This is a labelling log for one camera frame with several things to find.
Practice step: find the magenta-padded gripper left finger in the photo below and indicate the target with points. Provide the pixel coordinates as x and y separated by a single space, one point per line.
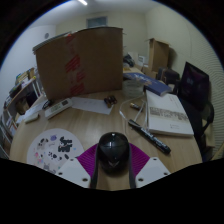
74 170

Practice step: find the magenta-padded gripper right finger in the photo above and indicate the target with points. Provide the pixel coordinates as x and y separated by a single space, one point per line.
151 170

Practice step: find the black computer mouse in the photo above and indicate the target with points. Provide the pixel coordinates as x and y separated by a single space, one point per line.
113 150

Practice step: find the round white printed mouse pad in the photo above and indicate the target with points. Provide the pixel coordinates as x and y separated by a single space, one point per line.
50 146

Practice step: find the black marker pen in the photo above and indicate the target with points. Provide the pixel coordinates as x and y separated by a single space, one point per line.
150 136

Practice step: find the white book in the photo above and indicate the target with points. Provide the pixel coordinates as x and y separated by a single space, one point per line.
168 115

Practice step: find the white remote control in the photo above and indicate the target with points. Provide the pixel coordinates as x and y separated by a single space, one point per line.
58 108

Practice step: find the small white rectangular device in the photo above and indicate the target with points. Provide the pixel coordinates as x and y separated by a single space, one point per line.
32 118

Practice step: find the white paper sheet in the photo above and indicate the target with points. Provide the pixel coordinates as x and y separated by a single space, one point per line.
91 105

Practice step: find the black office chair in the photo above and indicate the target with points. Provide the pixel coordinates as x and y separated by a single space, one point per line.
204 126

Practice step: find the small dark brown object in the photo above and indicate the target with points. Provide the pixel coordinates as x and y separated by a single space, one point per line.
110 100

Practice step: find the clear round plastic container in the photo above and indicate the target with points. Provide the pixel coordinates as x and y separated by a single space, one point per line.
132 88

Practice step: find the blue book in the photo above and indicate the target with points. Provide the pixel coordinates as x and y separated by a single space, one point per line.
153 84

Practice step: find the white shelf unit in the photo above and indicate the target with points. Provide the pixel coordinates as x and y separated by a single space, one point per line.
20 96

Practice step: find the black monitor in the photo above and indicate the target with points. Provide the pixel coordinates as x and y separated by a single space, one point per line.
195 85

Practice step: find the black bag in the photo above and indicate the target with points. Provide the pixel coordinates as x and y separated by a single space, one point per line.
168 75

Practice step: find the large brown cardboard box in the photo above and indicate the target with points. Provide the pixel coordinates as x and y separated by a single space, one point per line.
90 63

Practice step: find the small brown cardboard box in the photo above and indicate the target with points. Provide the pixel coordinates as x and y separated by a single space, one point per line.
158 55

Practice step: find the ceiling light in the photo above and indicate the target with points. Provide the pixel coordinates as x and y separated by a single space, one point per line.
82 2

